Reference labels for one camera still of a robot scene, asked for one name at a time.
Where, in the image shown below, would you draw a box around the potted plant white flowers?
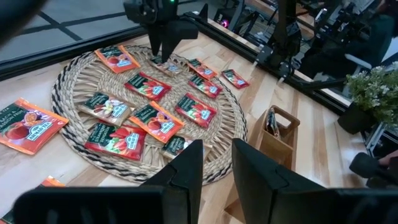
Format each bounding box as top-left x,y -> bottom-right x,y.
337,61 -> 398,135

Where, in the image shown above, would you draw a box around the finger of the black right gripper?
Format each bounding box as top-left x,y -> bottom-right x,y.
161,32 -> 178,63
148,30 -> 162,58

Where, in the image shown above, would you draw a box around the black leader arm handle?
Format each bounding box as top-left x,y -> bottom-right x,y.
349,151 -> 398,189

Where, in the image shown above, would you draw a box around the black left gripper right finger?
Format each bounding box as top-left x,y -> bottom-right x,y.
232,138 -> 326,224

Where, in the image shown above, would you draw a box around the black computer tower purple lights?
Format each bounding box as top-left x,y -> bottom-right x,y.
214,6 -> 244,32

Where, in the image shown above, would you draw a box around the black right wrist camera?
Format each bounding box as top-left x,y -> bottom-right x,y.
123,0 -> 149,25

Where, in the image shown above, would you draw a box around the round woven straw placemat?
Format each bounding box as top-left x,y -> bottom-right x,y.
51,44 -> 249,187

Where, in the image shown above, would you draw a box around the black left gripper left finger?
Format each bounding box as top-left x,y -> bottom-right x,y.
141,139 -> 204,224

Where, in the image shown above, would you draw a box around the person's hand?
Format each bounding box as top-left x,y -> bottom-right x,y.
377,149 -> 398,167

